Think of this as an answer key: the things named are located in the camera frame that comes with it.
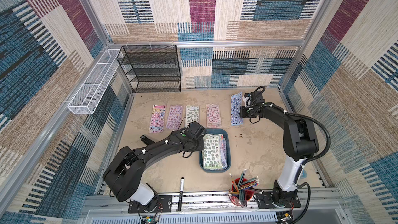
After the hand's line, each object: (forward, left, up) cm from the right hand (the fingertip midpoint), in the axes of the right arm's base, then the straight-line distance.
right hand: (242, 114), depth 99 cm
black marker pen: (-43, +36, -5) cm, 57 cm away
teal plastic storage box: (-12, +11, -3) cm, 16 cm away
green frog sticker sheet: (-25, +21, -2) cm, 33 cm away
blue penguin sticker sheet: (+9, +3, +1) cm, 10 cm away
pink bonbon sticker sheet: (+3, +18, -5) cm, 19 cm away
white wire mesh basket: (-13, +78, +29) cm, 84 cm away
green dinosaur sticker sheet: (+4, +32, -5) cm, 33 cm away
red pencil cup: (-43, +9, +1) cm, 44 cm away
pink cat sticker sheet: (+2, +55, -5) cm, 55 cm away
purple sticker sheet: (+2, +44, -5) cm, 44 cm away
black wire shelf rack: (+30, +60, +15) cm, 69 cm away
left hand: (-21, +25, +1) cm, 33 cm away
